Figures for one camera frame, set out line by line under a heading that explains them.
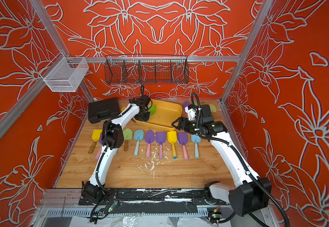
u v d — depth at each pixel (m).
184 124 0.64
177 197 0.74
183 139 0.95
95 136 0.97
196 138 0.95
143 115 0.91
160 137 0.96
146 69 0.99
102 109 1.07
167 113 1.11
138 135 0.97
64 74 0.92
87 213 0.70
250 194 0.38
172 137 0.95
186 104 1.16
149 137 0.97
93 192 0.63
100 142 0.93
